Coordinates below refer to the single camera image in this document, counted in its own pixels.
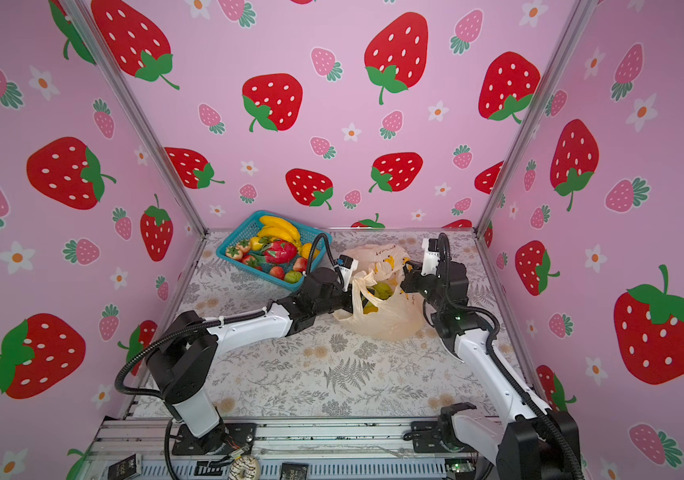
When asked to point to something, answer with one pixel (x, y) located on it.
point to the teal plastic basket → (250, 229)
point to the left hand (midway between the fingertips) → (371, 290)
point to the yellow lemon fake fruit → (306, 250)
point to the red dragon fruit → (280, 251)
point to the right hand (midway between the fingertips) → (402, 260)
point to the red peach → (300, 264)
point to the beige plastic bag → (381, 309)
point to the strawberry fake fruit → (234, 252)
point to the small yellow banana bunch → (279, 229)
